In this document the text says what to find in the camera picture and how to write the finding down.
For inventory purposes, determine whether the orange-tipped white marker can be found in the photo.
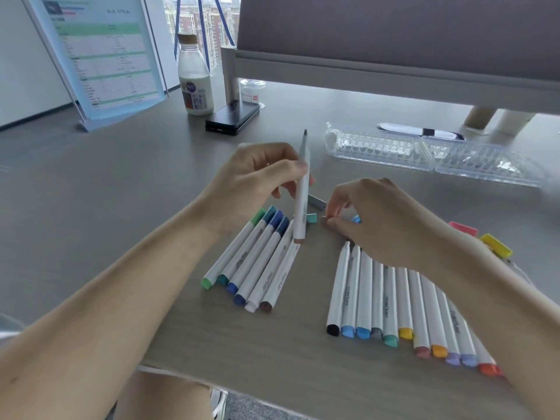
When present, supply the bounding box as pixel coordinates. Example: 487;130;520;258
419;275;449;358

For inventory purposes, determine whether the white milk bottle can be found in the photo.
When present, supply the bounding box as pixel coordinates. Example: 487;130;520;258
177;33;215;117

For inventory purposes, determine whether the blue-ended white marker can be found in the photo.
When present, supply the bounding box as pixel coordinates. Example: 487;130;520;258
226;209;284;296

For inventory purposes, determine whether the white paper cup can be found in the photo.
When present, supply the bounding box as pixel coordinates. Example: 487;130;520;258
492;110;537;136

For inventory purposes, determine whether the black rectangular power bank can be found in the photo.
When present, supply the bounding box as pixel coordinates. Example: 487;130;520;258
204;100;261;136

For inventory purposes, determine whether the grey desk divider shelf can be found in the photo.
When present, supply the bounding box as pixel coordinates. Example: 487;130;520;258
236;0;560;83

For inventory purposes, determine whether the person's left forearm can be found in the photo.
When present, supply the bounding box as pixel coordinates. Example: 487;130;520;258
0;198;224;420

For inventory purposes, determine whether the person's bare leg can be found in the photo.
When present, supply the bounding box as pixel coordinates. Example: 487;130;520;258
114;369;215;420

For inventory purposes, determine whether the black-ended white marker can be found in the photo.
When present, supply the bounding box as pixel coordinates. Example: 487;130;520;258
325;241;352;337

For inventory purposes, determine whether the brown-ended white marker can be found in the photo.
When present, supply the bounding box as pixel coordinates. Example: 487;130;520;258
260;240;303;313

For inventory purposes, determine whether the person's right forearm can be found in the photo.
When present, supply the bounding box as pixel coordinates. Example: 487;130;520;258
426;233;560;420

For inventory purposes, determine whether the person's right hand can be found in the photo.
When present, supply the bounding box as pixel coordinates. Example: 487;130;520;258
321;177;460;276

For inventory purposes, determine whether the brown paper cup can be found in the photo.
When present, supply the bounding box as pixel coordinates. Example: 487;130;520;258
463;107;498;130

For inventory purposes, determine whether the mint-ended white marker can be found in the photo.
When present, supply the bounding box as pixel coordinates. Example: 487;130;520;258
383;264;400;348

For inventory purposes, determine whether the set of red-toned markers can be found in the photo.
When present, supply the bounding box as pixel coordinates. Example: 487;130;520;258
395;267;505;377

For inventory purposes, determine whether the tan-ended white marker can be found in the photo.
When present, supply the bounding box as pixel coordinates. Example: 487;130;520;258
292;128;312;244

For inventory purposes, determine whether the small clear jar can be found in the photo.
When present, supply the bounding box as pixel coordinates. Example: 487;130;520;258
239;79;267;109

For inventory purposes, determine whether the red-tipped white marker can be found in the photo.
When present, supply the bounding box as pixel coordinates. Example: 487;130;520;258
470;332;498;377

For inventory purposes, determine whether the person's left hand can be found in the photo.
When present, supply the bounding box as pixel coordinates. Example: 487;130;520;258
199;142;315;235

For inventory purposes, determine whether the clear plastic marker case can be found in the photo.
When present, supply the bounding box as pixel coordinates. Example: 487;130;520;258
324;122;545;187

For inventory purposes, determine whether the sky-blue-ended white marker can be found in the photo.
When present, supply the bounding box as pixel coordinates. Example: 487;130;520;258
355;251;373;341
340;245;362;339

